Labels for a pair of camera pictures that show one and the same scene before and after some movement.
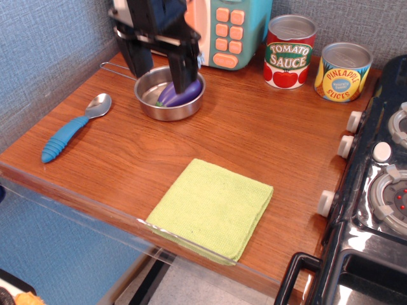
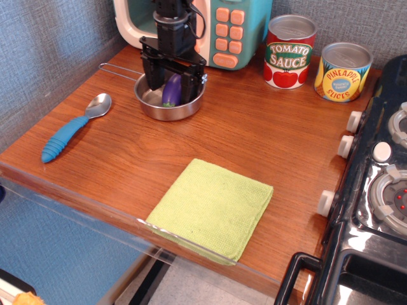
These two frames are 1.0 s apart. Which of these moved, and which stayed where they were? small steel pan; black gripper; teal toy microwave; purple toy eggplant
Moved: black gripper
Stayed: teal toy microwave; small steel pan; purple toy eggplant
